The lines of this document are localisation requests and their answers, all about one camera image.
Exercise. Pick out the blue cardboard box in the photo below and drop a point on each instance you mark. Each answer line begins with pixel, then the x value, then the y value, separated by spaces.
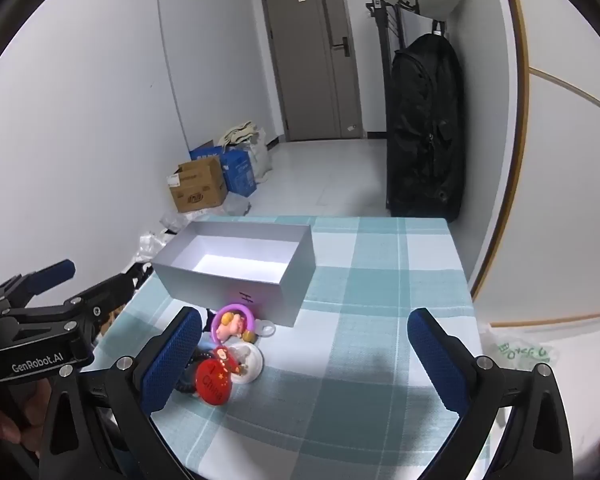
pixel 240 172

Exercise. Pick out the red round badge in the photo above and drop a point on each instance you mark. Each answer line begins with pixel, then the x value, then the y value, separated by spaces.
pixel 212 382

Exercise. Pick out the grey door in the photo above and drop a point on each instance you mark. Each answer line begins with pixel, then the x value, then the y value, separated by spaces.
pixel 310 60

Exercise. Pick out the green print plastic bag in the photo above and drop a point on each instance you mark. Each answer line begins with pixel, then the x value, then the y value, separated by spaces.
pixel 525 355

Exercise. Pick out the brown cardboard box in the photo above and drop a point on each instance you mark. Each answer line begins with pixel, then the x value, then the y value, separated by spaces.
pixel 200 185

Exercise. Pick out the white bag with cloths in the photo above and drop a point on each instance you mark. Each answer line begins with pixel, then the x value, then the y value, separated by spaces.
pixel 247 137

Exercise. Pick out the white round badge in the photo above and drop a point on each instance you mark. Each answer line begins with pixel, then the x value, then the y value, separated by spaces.
pixel 252 365

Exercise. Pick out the black garment bag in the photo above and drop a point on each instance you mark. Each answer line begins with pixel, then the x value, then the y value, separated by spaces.
pixel 425 130

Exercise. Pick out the person's left hand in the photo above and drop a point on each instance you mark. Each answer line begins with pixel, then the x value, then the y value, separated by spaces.
pixel 5 425

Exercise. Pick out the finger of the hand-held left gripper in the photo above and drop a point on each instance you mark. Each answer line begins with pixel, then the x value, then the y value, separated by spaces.
pixel 55 271
pixel 100 294

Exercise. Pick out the grey cardboard box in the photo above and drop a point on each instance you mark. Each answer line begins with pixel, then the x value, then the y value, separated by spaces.
pixel 280 305

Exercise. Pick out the teal checkered tablecloth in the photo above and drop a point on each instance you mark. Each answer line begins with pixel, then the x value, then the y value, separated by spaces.
pixel 360 340

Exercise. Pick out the black coat rack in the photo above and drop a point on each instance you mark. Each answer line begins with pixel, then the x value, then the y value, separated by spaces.
pixel 380 60

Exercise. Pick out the white round black-rimmed toy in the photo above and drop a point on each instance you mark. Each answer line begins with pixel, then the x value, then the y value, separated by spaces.
pixel 185 385

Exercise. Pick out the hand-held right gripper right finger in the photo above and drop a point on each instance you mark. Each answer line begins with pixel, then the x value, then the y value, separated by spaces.
pixel 437 365

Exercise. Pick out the crumpled clear plastic bag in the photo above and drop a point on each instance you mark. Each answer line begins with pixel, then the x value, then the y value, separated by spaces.
pixel 175 220
pixel 147 247

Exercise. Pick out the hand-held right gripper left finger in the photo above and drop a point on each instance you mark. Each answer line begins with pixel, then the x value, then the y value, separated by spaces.
pixel 172 360

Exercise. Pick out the clear plastic charm holder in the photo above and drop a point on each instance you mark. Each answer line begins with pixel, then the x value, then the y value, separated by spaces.
pixel 266 329

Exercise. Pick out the white panel with wooden edge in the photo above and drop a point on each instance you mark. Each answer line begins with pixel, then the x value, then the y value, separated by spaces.
pixel 555 185

